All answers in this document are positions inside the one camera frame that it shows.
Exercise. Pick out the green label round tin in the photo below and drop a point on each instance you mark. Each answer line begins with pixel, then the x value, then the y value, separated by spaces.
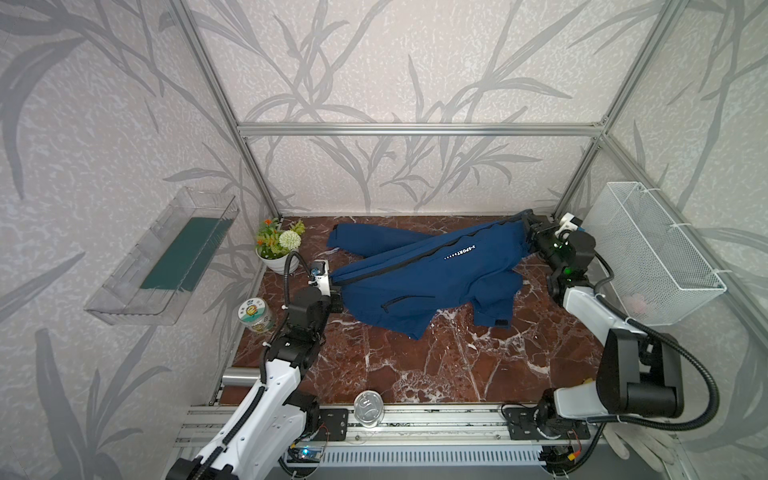
pixel 256 315

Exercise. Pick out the white work glove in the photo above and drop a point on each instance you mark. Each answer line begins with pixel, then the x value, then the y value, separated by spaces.
pixel 654 447

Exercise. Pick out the clear glass jar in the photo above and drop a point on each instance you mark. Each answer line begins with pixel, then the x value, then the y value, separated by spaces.
pixel 368 408

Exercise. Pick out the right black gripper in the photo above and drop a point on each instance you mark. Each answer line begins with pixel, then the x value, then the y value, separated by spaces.
pixel 534 225

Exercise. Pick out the silver metal cylinder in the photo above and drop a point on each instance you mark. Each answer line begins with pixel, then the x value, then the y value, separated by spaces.
pixel 240 377

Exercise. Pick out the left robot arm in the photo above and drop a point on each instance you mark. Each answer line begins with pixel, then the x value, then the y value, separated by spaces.
pixel 275 413

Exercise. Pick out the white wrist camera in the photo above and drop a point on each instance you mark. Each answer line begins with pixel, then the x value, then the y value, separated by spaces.
pixel 567 224
pixel 320 271

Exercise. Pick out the blue zip jacket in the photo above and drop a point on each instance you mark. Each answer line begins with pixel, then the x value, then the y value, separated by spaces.
pixel 403 278

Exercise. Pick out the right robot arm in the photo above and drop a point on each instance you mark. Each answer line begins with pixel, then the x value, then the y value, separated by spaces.
pixel 639 380

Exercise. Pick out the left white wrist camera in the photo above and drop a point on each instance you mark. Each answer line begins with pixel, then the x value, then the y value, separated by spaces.
pixel 320 271

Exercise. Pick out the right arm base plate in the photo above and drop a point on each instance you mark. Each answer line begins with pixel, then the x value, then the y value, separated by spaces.
pixel 528 423

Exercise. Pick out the clear plastic wall shelf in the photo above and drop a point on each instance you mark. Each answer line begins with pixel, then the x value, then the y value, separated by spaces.
pixel 152 285

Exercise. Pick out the potted flower plant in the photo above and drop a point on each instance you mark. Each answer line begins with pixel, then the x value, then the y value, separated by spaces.
pixel 274 243

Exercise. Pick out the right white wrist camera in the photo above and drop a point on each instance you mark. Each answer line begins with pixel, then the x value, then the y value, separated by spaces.
pixel 567 224

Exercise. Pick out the white wire mesh basket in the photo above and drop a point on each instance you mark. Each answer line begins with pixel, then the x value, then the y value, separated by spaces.
pixel 650 253

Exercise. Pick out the pink object in basket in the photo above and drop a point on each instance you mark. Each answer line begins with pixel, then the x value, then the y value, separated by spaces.
pixel 636 305

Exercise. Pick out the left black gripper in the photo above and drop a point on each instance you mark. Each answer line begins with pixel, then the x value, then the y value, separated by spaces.
pixel 335 298

